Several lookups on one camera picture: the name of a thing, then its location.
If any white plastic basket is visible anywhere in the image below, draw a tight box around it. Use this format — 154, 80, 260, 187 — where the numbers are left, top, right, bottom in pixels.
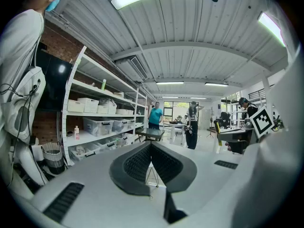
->
67, 99, 86, 113
105, 103, 117, 115

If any clear bin with black handle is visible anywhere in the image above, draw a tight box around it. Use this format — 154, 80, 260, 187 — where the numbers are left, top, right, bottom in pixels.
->
70, 142, 101, 162
83, 116, 114, 137
111, 119, 129, 133
111, 133, 129, 147
94, 138, 117, 151

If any black wall screen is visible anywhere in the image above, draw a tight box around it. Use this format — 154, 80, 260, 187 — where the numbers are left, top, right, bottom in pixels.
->
35, 48, 73, 111

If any striped wastebasket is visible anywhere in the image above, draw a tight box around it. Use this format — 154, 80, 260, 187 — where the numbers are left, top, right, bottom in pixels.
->
41, 142, 66, 175

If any white lattice basket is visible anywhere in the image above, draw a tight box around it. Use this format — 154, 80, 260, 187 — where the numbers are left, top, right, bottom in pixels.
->
77, 97, 99, 114

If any black tripod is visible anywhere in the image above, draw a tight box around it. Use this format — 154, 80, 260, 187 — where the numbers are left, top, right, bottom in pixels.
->
205, 106, 215, 140

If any black metal mesh table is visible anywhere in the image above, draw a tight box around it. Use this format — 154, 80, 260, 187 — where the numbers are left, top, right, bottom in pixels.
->
135, 127, 165, 143

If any white metal shelf unit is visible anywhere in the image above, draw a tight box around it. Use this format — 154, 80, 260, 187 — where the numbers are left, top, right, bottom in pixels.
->
62, 45, 148, 166

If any white table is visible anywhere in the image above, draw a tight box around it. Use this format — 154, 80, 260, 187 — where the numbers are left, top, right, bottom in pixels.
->
163, 122, 186, 145

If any person's light shirt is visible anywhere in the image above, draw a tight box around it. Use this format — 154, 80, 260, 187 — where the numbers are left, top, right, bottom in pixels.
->
232, 44, 303, 228

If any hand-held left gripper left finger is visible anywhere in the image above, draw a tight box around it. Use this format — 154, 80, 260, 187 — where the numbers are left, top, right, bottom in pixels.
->
109, 141, 152, 197

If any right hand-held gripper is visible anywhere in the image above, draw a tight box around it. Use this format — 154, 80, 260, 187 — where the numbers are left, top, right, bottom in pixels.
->
217, 106, 274, 154

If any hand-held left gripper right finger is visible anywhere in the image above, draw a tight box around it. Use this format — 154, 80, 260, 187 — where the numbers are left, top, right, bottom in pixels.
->
151, 142, 198, 194

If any pile of light cloth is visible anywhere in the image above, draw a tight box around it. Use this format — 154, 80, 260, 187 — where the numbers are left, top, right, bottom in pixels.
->
99, 97, 116, 107

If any white ceiling air conditioner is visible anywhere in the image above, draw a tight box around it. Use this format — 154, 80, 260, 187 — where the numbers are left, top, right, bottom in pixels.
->
114, 55, 149, 82

